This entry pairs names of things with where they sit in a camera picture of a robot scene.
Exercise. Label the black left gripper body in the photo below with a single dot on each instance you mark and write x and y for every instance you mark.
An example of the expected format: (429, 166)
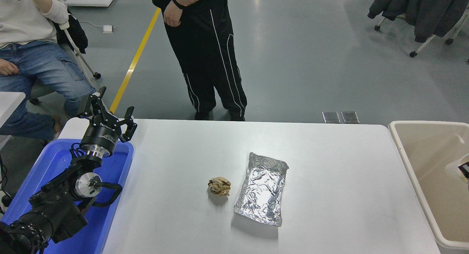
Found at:
(100, 135)

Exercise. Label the white paper cup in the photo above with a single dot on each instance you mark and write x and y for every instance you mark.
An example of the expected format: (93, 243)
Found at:
(452, 169)

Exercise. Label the person's left forearm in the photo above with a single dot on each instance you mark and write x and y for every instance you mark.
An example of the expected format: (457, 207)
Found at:
(38, 1)

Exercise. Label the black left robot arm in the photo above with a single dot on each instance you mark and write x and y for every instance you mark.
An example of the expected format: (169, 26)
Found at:
(55, 210)

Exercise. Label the person's right hand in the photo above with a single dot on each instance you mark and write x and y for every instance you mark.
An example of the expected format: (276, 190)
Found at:
(8, 67)
(173, 16)

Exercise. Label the blue plastic tray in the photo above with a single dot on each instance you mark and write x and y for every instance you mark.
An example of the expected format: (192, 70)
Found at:
(117, 162)

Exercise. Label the large pale bin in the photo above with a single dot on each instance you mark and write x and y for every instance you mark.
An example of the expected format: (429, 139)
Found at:
(421, 155)

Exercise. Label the white wheeled chair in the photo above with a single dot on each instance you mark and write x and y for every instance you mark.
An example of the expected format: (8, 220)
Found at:
(423, 44)
(78, 54)

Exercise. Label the person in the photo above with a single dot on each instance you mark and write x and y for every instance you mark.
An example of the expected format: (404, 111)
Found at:
(36, 63)
(205, 56)

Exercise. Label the black jacket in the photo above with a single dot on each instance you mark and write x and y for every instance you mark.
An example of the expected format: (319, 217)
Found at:
(75, 34)

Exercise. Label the white power adapter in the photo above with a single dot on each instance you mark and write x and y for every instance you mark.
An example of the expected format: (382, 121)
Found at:
(108, 28)

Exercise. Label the white side table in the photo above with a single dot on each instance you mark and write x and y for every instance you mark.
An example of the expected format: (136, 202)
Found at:
(9, 105)

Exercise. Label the crumpled tan paper ball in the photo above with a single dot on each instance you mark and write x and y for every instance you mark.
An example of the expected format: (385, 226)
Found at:
(219, 187)

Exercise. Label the metal floor socket plate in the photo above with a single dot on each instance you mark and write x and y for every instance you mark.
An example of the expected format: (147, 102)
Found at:
(331, 117)
(350, 117)

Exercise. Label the silver foil tray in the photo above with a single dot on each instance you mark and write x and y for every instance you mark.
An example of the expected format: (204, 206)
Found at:
(262, 190)

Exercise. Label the dark grey jacket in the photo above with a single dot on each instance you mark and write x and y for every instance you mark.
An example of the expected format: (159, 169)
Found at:
(436, 12)

